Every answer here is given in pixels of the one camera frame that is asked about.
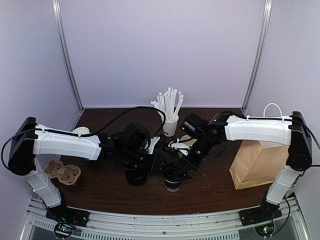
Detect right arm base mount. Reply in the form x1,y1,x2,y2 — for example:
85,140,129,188
239,199,282,238

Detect brown paper bag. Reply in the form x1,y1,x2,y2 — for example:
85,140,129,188
225,103,292,190

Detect left aluminium wall post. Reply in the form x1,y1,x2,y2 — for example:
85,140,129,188
52,0,85,112

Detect bundle of white wrapped straws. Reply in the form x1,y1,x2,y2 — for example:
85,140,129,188
150,87,184,123

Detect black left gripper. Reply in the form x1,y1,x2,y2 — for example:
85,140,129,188
122,146,172,175

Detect stack of black lids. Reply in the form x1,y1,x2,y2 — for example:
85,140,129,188
125,169,148,187

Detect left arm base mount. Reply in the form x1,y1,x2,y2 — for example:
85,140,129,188
42,202,90,239

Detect cream ceramic mug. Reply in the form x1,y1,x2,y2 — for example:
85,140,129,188
180,135,197,147

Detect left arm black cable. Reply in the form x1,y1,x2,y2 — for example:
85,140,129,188
1,106,167,173

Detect right aluminium wall post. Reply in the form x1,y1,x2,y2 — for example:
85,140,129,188
241,0,273,113

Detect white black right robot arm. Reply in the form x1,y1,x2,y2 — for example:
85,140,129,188
173,111,312,221

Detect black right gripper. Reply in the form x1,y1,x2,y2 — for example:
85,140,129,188
174,133,217,182

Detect cardboard cup carrier tray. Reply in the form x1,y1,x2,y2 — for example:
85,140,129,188
43,159,82,186

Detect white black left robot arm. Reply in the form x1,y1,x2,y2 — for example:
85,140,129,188
6,117,165,222

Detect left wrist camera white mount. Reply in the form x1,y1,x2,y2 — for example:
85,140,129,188
144,135,167,155

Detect black white paper cup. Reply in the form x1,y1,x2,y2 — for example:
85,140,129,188
163,170,182,192

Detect aluminium front rail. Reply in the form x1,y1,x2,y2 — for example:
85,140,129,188
18,196,310,240

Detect paper cup holding straws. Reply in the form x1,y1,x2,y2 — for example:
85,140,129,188
162,116,179,137

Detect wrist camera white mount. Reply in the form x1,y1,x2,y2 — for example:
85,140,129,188
162,139,191,158
144,135,167,155

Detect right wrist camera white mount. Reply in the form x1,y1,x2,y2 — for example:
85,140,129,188
162,139,191,158

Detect aluminium wall post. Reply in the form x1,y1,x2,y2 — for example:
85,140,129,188
241,0,273,113
52,0,85,112

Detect stack of paper cups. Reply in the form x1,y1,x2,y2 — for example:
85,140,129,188
72,126,91,135

